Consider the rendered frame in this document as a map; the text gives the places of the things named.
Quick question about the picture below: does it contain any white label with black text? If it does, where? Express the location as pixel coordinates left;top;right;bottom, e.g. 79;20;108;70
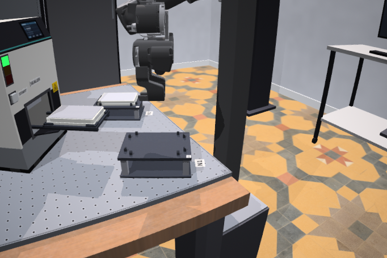
195;159;205;167

